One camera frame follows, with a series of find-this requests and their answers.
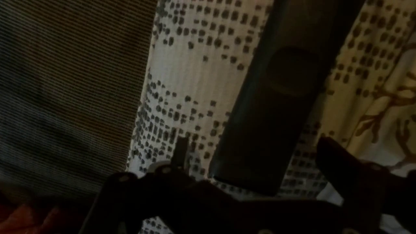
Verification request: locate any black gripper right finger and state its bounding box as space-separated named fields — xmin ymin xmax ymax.
xmin=315 ymin=135 xmax=416 ymax=234

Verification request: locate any grey-green fabric couch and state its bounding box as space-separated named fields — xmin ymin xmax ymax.
xmin=0 ymin=0 xmax=160 ymax=205

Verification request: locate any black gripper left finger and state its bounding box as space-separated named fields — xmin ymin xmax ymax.
xmin=78 ymin=160 xmax=238 ymax=234

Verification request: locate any white text-print flat pillow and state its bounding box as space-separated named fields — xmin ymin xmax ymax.
xmin=125 ymin=0 xmax=416 ymax=234

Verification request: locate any white pillow with line print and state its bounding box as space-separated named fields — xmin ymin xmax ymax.
xmin=316 ymin=0 xmax=416 ymax=234

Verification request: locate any black remote control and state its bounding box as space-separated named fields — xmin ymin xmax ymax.
xmin=208 ymin=0 xmax=367 ymax=197

